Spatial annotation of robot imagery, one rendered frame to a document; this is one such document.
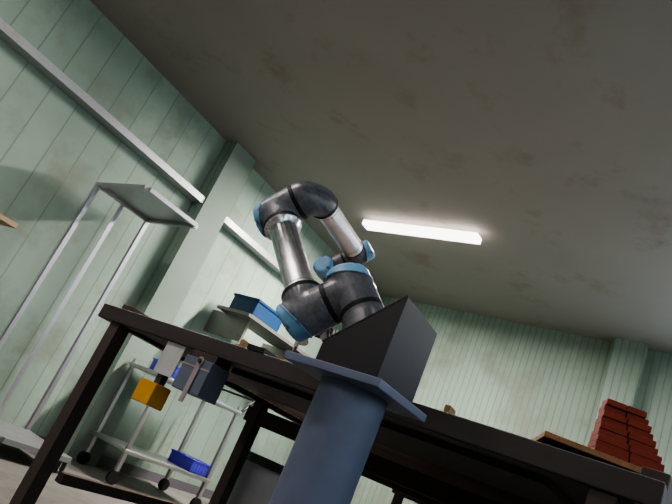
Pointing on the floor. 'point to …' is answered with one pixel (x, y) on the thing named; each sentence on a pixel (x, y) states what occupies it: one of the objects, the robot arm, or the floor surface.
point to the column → (336, 433)
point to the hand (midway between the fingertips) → (307, 354)
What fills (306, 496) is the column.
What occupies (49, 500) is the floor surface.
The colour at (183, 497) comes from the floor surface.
